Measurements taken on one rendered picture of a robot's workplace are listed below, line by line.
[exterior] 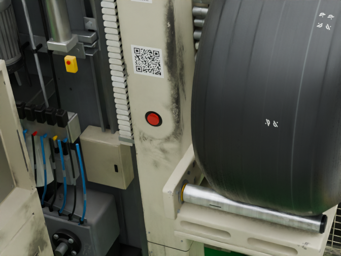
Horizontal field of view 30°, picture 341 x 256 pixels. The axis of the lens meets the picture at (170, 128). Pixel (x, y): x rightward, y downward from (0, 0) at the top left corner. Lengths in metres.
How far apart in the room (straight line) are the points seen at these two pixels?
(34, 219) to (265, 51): 0.79
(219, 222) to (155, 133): 0.26
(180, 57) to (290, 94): 0.38
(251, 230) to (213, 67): 0.48
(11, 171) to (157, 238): 0.46
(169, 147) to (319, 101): 0.53
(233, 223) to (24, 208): 0.51
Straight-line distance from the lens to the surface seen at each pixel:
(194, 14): 1.81
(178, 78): 1.45
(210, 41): 1.20
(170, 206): 1.52
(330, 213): 1.65
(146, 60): 1.44
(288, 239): 1.49
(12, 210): 1.60
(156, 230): 1.79
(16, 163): 1.60
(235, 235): 1.53
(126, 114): 1.57
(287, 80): 1.14
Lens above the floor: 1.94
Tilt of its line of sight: 36 degrees down
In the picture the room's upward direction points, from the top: 5 degrees counter-clockwise
